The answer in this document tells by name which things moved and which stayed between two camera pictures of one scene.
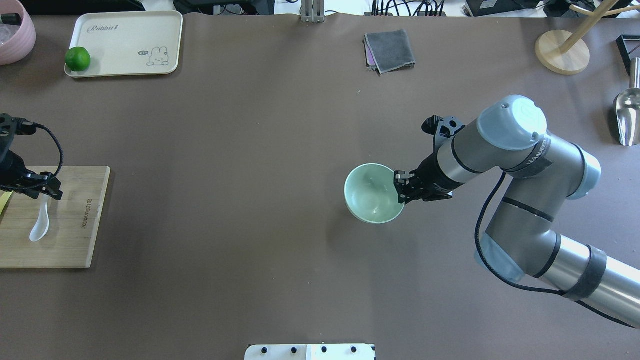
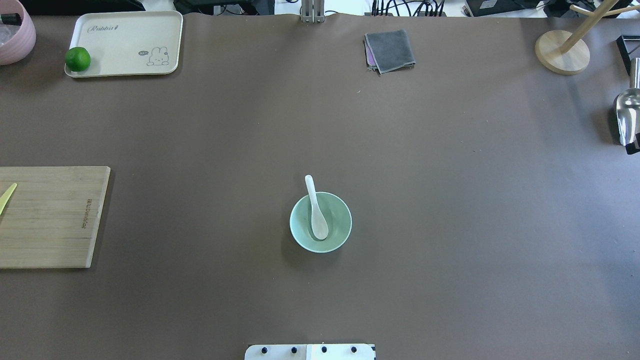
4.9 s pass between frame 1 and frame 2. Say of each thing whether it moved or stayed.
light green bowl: moved
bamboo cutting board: stayed
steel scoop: stayed
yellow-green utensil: stayed
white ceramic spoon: moved
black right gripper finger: moved
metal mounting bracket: stayed
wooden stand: stayed
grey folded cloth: stayed
